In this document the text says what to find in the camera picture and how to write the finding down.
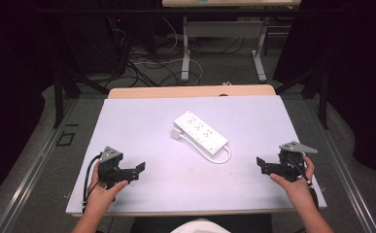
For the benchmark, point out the wooden table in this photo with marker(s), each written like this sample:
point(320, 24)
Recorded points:
point(163, 92)

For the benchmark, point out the black metal stand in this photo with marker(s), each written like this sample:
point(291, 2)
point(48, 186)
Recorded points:
point(58, 97)
point(323, 97)

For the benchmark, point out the white power strip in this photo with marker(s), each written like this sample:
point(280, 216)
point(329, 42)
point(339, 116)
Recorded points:
point(200, 132)

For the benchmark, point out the person's white shirt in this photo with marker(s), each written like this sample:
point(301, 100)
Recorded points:
point(200, 226)

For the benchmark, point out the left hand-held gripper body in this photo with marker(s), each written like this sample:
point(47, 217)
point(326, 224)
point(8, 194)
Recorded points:
point(110, 161)

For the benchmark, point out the dark computer tower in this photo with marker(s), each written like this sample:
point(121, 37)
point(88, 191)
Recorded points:
point(88, 45)

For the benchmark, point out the person's left hand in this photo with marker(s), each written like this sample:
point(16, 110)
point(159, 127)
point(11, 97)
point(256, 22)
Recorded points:
point(102, 194)

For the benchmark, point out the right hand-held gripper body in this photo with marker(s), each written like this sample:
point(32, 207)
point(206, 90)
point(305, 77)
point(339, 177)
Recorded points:
point(293, 161)

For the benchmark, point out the white desk with metal legs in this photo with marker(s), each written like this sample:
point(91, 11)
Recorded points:
point(224, 29)

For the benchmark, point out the dark curtain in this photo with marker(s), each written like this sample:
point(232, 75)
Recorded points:
point(360, 81)
point(7, 97)

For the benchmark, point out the person's dark trousers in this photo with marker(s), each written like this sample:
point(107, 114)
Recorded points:
point(150, 225)

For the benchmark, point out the person's right hand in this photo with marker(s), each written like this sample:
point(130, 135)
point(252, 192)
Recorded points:
point(295, 191)

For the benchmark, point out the aluminium floor rail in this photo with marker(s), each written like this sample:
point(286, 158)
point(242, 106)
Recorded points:
point(30, 174)
point(347, 181)

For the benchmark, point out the white table mat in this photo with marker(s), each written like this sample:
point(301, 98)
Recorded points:
point(150, 136)

